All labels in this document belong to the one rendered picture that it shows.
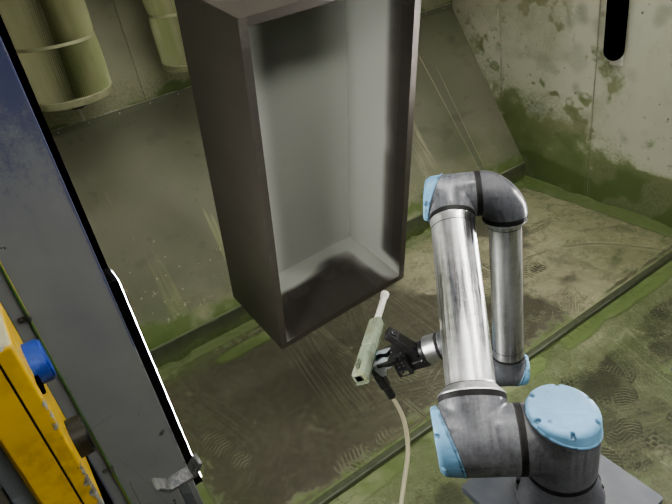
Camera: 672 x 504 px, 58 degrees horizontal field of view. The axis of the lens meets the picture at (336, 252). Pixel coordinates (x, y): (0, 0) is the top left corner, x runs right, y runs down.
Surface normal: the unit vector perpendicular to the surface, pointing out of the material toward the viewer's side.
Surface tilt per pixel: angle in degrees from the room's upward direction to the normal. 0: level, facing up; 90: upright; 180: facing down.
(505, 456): 66
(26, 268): 90
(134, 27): 90
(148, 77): 90
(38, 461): 90
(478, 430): 31
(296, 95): 102
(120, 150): 57
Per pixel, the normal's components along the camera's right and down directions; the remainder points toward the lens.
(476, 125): 0.39, -0.15
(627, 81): -0.82, 0.41
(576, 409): -0.07, -0.84
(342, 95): 0.61, 0.50
